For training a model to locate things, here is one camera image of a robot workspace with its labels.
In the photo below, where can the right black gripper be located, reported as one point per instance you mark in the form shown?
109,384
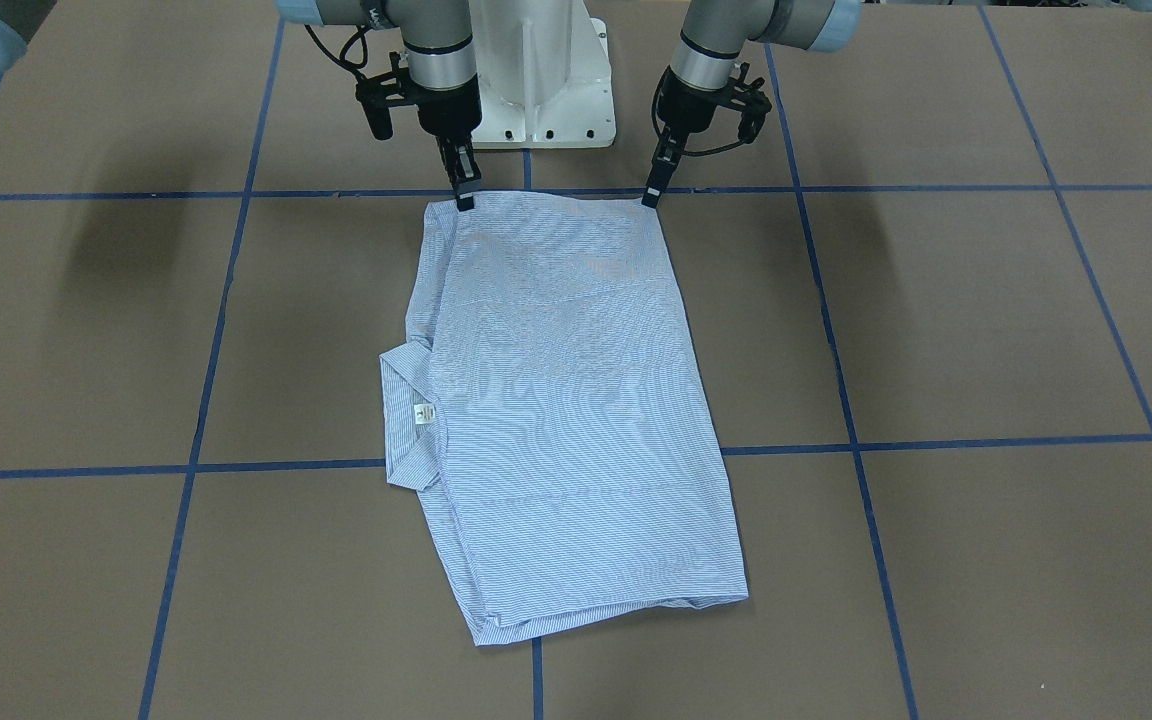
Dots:
449,113

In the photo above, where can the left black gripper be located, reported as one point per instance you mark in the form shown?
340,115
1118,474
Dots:
683,108

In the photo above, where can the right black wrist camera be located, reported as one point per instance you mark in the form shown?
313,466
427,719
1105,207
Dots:
379,96

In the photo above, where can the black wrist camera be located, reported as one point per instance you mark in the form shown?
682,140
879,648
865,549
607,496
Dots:
379,96
753,105

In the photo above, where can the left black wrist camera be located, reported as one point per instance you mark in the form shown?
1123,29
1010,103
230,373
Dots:
753,105

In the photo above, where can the light blue striped shirt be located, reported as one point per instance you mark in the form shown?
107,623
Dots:
547,409

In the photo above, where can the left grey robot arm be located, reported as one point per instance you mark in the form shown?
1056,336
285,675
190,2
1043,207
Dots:
705,73

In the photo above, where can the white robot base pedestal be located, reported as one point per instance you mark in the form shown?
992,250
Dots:
545,76

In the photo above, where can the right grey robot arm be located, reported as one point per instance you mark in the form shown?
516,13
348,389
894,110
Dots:
435,72

